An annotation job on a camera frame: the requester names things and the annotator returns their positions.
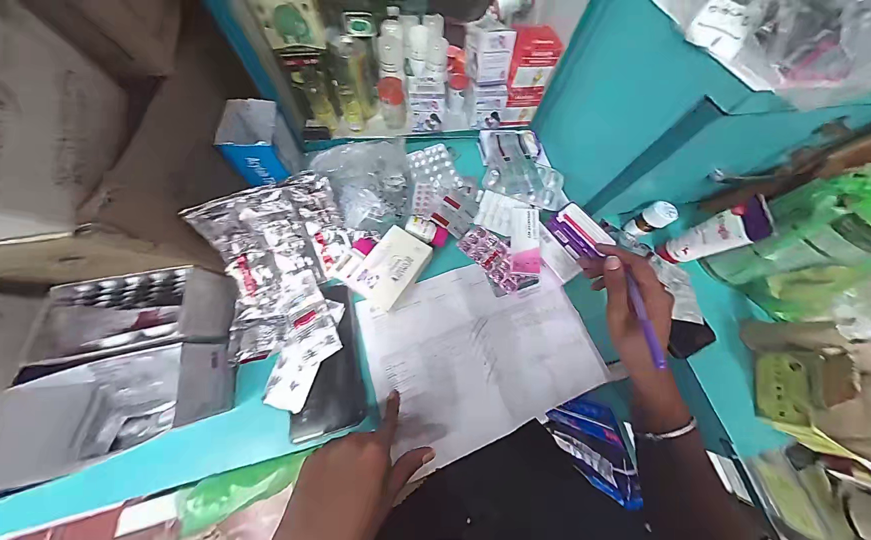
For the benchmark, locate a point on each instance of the grey box of dark blisters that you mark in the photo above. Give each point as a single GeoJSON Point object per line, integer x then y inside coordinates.
{"type": "Point", "coordinates": [202, 307]}

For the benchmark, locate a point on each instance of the crumpled silver-white strip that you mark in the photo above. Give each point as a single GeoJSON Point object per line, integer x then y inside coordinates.
{"type": "Point", "coordinates": [679, 292]}

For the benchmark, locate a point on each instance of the person's left hand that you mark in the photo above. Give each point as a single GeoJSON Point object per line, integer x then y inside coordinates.
{"type": "Point", "coordinates": [345, 472]}

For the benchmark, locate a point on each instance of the grey box of silver packets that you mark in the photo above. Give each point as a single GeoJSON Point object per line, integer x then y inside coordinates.
{"type": "Point", "coordinates": [199, 386]}

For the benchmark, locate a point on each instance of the white and pink box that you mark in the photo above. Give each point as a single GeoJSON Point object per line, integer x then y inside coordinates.
{"type": "Point", "coordinates": [525, 244]}

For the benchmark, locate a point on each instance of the white round tablet blister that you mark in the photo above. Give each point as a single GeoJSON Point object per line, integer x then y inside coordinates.
{"type": "Point", "coordinates": [431, 163]}

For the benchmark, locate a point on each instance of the brown cardboard box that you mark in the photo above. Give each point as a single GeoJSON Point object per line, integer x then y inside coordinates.
{"type": "Point", "coordinates": [131, 34]}

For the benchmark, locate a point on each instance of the white strip with red label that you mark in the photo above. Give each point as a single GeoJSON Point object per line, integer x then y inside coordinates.
{"type": "Point", "coordinates": [304, 337]}

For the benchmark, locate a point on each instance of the small bottle with pink cap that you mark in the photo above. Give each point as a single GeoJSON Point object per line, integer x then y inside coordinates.
{"type": "Point", "coordinates": [422, 228]}

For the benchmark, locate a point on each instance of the person's right forearm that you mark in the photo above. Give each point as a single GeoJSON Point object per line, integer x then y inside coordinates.
{"type": "Point", "coordinates": [675, 480]}

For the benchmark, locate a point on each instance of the purple pen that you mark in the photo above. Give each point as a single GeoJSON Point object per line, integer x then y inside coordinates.
{"type": "Point", "coordinates": [647, 322]}

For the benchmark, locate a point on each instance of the person's left thumb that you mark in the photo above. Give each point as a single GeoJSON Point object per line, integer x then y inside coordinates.
{"type": "Point", "coordinates": [410, 465]}

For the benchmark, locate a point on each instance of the black smartphone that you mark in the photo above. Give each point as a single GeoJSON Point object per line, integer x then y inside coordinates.
{"type": "Point", "coordinates": [334, 390]}

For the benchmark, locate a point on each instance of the blue and white open box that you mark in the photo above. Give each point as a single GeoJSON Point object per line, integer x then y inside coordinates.
{"type": "Point", "coordinates": [259, 156]}

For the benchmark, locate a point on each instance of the clear ampoule pack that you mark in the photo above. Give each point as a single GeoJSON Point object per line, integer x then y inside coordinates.
{"type": "Point", "coordinates": [521, 176]}

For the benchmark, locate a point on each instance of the teal cabinet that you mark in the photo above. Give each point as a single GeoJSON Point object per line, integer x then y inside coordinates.
{"type": "Point", "coordinates": [630, 82]}

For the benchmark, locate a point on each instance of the white capsule strip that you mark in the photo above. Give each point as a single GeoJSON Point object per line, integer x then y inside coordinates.
{"type": "Point", "coordinates": [497, 212]}

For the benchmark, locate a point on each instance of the white bottle with purple cap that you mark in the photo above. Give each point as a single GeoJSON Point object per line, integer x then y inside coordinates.
{"type": "Point", "coordinates": [713, 236]}

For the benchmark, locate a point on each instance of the person's right fingers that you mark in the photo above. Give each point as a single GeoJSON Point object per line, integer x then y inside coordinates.
{"type": "Point", "coordinates": [595, 268]}

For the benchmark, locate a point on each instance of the light green plastic bag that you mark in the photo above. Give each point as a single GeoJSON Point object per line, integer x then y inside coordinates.
{"type": "Point", "coordinates": [240, 491]}

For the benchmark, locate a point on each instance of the wall shelf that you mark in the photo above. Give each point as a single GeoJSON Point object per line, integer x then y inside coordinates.
{"type": "Point", "coordinates": [252, 64]}

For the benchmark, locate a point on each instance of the white box with picture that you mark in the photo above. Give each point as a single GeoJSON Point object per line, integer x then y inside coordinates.
{"type": "Point", "coordinates": [490, 56]}
{"type": "Point", "coordinates": [488, 107]}
{"type": "Point", "coordinates": [427, 106]}

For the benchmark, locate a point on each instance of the blue glossy packet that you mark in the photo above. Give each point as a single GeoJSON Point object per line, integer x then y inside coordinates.
{"type": "Point", "coordinates": [600, 454]}

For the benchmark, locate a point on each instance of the shiny pink blister strip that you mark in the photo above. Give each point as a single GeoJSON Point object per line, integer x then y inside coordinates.
{"type": "Point", "coordinates": [489, 259]}

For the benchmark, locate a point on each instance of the person's left index finger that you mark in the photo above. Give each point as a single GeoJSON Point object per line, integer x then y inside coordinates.
{"type": "Point", "coordinates": [389, 420]}

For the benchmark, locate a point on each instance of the yellow-green printed box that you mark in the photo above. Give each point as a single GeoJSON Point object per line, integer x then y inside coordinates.
{"type": "Point", "coordinates": [777, 386]}

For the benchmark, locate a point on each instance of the large brown cardboard carton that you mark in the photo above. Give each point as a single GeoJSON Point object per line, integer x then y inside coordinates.
{"type": "Point", "coordinates": [172, 165]}

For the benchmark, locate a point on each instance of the white paper sheet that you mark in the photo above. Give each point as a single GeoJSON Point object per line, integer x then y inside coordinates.
{"type": "Point", "coordinates": [480, 360]}

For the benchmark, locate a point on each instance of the group of bottles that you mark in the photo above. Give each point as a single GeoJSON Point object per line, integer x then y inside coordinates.
{"type": "Point", "coordinates": [392, 67]}

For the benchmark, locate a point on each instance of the large printed cardboard box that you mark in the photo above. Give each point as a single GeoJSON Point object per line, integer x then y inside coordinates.
{"type": "Point", "coordinates": [22, 120]}

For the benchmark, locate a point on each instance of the purple and white box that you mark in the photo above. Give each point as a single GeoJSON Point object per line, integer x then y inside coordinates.
{"type": "Point", "coordinates": [575, 227]}

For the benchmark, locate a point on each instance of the clear plastic bag with packets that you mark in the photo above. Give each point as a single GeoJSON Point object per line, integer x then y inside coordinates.
{"type": "Point", "coordinates": [803, 45]}

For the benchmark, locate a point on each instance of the person's right thumb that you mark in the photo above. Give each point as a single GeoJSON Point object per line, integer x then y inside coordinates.
{"type": "Point", "coordinates": [616, 289]}

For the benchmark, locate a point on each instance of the silver strip with red bands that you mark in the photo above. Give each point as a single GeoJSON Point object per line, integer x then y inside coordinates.
{"type": "Point", "coordinates": [455, 211]}

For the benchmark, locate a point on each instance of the pile of silver medicine strips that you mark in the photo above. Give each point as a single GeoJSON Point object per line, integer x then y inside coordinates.
{"type": "Point", "coordinates": [270, 247]}

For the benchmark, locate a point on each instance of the small bottle with white cap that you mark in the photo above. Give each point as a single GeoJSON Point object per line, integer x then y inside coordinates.
{"type": "Point", "coordinates": [655, 216]}

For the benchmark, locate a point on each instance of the white bottle with magenta cap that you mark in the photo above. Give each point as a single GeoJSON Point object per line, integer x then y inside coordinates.
{"type": "Point", "coordinates": [347, 262]}

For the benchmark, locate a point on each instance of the cream medicine box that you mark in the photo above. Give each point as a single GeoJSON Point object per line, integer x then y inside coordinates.
{"type": "Point", "coordinates": [396, 266]}

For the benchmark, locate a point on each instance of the crumpled clear plastic bag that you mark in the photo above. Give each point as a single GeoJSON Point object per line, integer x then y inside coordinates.
{"type": "Point", "coordinates": [368, 176]}

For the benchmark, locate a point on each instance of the person's right hand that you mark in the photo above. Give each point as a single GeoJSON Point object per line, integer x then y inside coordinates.
{"type": "Point", "coordinates": [639, 322]}

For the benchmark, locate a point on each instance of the red box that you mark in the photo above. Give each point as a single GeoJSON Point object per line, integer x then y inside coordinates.
{"type": "Point", "coordinates": [536, 60]}

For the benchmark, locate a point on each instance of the white box with purple edge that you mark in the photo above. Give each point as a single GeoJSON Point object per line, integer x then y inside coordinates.
{"type": "Point", "coordinates": [539, 148]}

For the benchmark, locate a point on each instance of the plain small white box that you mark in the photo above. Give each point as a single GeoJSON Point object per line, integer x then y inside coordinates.
{"type": "Point", "coordinates": [146, 514]}

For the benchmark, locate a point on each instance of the pink tablet blister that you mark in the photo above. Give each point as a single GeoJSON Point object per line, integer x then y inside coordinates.
{"type": "Point", "coordinates": [423, 199]}

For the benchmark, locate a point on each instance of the person's body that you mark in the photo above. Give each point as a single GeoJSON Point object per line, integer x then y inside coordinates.
{"type": "Point", "coordinates": [503, 495]}

